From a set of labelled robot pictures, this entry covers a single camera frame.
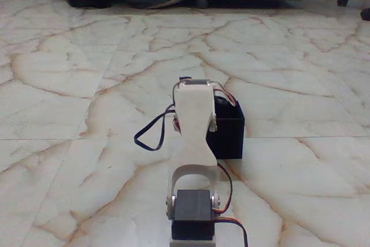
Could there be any black box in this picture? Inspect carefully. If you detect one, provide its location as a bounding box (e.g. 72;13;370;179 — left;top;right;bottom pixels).
205;98;246;160

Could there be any black servo cable loop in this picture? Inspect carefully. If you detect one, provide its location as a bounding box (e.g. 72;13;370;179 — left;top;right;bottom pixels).
134;109;177;152

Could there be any red white black servo cable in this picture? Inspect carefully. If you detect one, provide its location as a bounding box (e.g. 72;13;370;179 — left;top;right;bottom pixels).
216;162;249;247

